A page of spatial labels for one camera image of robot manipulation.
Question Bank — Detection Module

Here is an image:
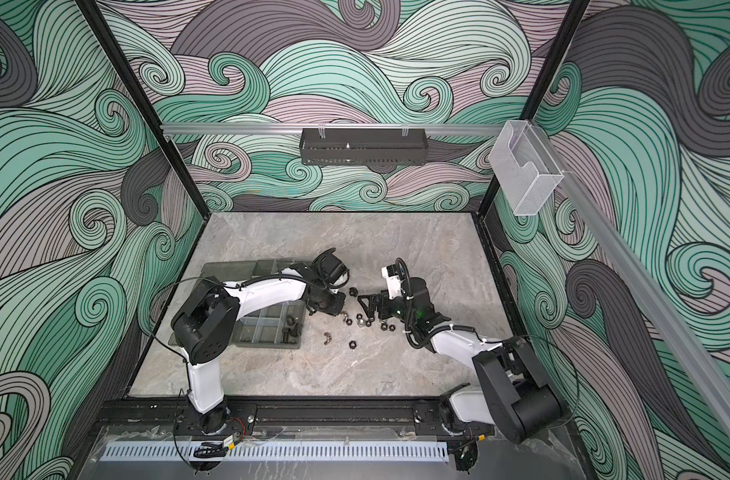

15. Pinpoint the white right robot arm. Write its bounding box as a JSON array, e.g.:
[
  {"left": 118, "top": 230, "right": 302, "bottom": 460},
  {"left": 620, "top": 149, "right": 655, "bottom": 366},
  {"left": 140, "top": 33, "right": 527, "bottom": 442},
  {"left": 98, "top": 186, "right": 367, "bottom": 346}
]
[{"left": 356, "top": 277, "right": 568, "bottom": 444}]

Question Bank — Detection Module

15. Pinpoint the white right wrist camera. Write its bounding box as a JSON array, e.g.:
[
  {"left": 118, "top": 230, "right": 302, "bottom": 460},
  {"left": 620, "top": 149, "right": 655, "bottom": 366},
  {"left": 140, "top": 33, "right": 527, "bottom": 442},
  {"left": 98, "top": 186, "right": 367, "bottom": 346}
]
[{"left": 382, "top": 262, "right": 408, "bottom": 300}]

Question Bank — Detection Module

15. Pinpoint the aluminium wall rail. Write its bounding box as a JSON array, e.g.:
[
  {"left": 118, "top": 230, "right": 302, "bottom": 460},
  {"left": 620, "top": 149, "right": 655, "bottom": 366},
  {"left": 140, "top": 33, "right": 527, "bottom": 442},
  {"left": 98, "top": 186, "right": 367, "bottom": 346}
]
[
  {"left": 532, "top": 125, "right": 730, "bottom": 439},
  {"left": 160, "top": 122, "right": 504, "bottom": 137}
]

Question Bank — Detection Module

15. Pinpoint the black corner frame post right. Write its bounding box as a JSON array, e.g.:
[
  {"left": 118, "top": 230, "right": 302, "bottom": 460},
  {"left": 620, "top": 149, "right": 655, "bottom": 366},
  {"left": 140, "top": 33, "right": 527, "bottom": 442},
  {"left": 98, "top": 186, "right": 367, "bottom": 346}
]
[{"left": 478, "top": 1, "right": 590, "bottom": 219}]

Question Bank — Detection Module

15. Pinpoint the clear plastic wall bin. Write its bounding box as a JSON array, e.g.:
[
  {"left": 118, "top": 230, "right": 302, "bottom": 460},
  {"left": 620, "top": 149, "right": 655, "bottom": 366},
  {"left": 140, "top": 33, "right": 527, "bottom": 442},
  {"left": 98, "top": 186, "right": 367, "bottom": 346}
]
[{"left": 488, "top": 120, "right": 564, "bottom": 217}]

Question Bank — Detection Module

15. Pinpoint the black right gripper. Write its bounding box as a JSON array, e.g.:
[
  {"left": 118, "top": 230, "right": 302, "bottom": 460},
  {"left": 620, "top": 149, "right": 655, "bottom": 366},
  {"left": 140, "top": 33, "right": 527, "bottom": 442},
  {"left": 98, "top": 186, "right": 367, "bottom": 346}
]
[{"left": 358, "top": 287, "right": 419, "bottom": 328}]

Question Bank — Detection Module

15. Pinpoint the white slotted cable duct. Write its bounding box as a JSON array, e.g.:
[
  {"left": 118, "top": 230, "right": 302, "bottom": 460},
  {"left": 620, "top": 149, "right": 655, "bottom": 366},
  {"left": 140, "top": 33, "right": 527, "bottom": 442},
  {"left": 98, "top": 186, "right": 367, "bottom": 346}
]
[{"left": 98, "top": 440, "right": 450, "bottom": 463}]

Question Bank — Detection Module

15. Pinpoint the black corner frame post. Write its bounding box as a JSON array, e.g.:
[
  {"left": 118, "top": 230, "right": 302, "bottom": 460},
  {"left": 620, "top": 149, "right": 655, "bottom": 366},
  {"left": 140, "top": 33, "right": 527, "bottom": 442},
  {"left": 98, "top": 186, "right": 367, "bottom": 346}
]
[
  {"left": 478, "top": 1, "right": 590, "bottom": 219},
  {"left": 75, "top": 0, "right": 211, "bottom": 221}
]

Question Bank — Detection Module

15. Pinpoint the green plastic organizer box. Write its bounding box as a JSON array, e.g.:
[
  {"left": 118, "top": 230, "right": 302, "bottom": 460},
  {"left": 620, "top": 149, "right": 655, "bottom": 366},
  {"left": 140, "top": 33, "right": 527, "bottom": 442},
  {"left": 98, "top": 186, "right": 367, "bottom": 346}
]
[{"left": 167, "top": 265, "right": 310, "bottom": 359}]

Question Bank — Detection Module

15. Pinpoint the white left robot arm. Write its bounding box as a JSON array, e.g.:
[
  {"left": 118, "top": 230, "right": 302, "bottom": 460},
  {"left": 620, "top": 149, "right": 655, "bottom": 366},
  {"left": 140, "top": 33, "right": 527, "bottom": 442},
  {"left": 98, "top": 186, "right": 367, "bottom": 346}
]
[{"left": 171, "top": 248, "right": 350, "bottom": 414}]

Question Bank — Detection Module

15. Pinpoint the aluminium wall rail right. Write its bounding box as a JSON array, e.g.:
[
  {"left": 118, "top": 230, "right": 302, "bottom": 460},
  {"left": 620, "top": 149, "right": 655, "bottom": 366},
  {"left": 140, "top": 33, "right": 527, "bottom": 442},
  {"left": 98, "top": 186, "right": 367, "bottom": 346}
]
[{"left": 532, "top": 125, "right": 730, "bottom": 439}]

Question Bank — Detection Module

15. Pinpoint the black corner frame post left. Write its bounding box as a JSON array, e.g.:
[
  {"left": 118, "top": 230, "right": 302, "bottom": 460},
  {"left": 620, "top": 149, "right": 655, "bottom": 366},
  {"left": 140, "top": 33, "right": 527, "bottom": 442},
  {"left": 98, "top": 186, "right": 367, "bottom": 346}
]
[{"left": 75, "top": 0, "right": 211, "bottom": 221}]

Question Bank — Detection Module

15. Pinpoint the aluminium wall rail back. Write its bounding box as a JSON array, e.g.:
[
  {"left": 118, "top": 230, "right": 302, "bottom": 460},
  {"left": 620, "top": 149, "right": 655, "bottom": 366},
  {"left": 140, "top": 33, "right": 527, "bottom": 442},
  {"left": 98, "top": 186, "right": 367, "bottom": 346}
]
[{"left": 160, "top": 122, "right": 504, "bottom": 137}]

